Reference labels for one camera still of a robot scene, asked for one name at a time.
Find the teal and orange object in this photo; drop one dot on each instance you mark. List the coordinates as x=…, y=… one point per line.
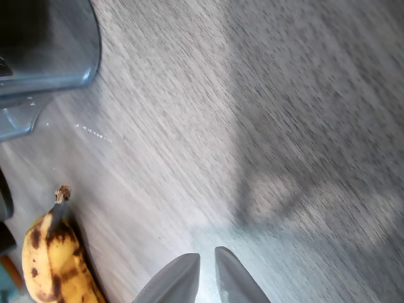
x=11, y=268

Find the clear plastic blender jar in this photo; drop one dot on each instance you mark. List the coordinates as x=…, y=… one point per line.
x=63, y=47

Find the spotted yellow banana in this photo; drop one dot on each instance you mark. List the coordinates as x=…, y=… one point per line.
x=53, y=262

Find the dark grey round container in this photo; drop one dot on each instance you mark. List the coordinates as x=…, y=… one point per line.
x=4, y=202

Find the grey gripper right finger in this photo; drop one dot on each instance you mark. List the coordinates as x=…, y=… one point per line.
x=233, y=281

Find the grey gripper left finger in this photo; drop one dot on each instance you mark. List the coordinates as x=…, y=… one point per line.
x=176, y=281

